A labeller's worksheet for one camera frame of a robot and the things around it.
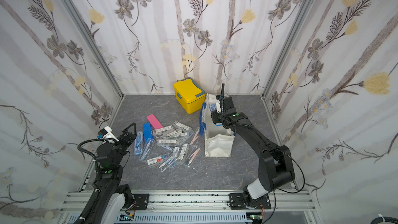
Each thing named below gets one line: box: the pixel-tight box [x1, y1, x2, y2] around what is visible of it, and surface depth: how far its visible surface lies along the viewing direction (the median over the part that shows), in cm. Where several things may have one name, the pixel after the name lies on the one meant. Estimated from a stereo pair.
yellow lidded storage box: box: [173, 77, 206, 115], surface depth 106 cm
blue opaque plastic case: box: [142, 122, 153, 144], surface depth 98 cm
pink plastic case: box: [146, 114, 164, 130], surface depth 106 cm
